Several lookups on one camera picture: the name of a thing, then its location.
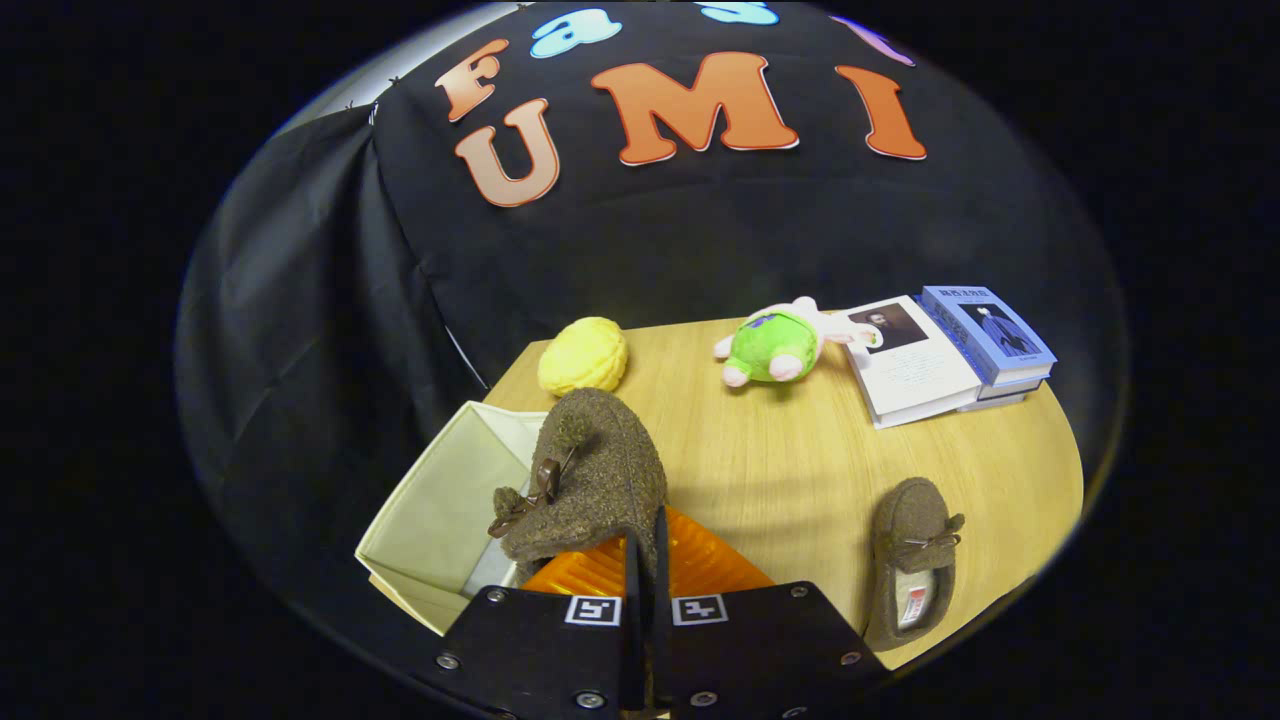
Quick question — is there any brown fuzzy shoe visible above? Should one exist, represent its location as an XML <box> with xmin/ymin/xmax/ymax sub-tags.
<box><xmin>862</xmin><ymin>477</ymin><xmax>966</xmax><ymax>653</ymax></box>
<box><xmin>488</xmin><ymin>387</ymin><xmax>669</xmax><ymax>591</ymax></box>

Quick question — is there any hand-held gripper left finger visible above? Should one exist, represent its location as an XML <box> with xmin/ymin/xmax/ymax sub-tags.
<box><xmin>435</xmin><ymin>535</ymin><xmax>641</xmax><ymax>720</ymax></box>

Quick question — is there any yellow round plush toy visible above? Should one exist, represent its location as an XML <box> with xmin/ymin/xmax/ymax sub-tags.
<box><xmin>537</xmin><ymin>317</ymin><xmax>629</xmax><ymax>397</ymax></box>

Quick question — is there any thick blue book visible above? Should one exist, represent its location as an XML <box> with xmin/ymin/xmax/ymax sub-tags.
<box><xmin>920</xmin><ymin>285</ymin><xmax>1058</xmax><ymax>386</ymax></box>

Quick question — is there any black backdrop cloth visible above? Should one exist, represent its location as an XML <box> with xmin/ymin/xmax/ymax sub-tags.
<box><xmin>175</xmin><ymin>0</ymin><xmax>1126</xmax><ymax>641</ymax></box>

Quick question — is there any green and pink plush toy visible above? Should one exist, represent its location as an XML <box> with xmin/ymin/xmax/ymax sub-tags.
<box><xmin>713</xmin><ymin>297</ymin><xmax>886</xmax><ymax>389</ymax></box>

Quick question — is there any thin blue book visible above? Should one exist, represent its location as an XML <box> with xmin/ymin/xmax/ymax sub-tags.
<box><xmin>958</xmin><ymin>376</ymin><xmax>1053</xmax><ymax>413</ymax></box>

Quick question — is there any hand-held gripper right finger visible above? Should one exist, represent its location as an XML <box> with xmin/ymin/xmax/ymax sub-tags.
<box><xmin>655</xmin><ymin>505</ymin><xmax>891</xmax><ymax>720</ymax></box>

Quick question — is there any beige fabric storage box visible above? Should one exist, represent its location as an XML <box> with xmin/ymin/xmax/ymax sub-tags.
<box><xmin>355</xmin><ymin>400</ymin><xmax>549</xmax><ymax>638</ymax></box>

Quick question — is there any white book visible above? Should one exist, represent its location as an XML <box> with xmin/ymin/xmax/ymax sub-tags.
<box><xmin>843</xmin><ymin>294</ymin><xmax>986</xmax><ymax>430</ymax></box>

